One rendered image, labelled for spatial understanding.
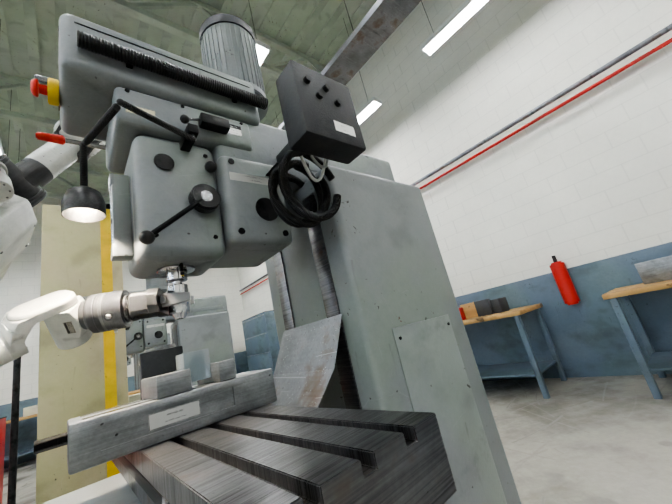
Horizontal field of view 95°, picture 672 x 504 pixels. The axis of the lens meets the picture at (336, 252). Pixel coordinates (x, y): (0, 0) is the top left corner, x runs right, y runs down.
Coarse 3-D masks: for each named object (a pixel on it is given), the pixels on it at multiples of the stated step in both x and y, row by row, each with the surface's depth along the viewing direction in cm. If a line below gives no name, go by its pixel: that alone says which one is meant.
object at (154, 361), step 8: (168, 344) 102; (144, 352) 108; (152, 352) 97; (160, 352) 98; (168, 352) 99; (176, 352) 100; (144, 360) 95; (152, 360) 96; (160, 360) 97; (168, 360) 99; (144, 368) 95; (152, 368) 96; (160, 368) 97; (168, 368) 98; (176, 368) 99; (144, 376) 94; (152, 376) 95
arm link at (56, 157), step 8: (56, 128) 107; (64, 136) 108; (48, 144) 105; (56, 144) 106; (64, 144) 107; (72, 144) 109; (104, 144) 118; (40, 152) 102; (48, 152) 103; (56, 152) 105; (64, 152) 107; (72, 152) 109; (96, 152) 117; (40, 160) 101; (48, 160) 102; (56, 160) 104; (64, 160) 107; (72, 160) 110; (48, 168) 102; (56, 168) 104; (64, 168) 108; (56, 176) 106
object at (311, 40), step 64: (0, 0) 405; (64, 0) 421; (128, 0) 439; (192, 0) 449; (256, 0) 474; (320, 0) 495; (0, 64) 482; (320, 64) 606; (0, 128) 591; (64, 192) 815
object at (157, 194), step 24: (144, 144) 73; (168, 144) 76; (144, 168) 71; (168, 168) 74; (192, 168) 78; (144, 192) 69; (168, 192) 72; (144, 216) 68; (168, 216) 70; (192, 216) 74; (216, 216) 78; (168, 240) 69; (192, 240) 72; (216, 240) 76; (144, 264) 70; (168, 264) 72; (192, 264) 76
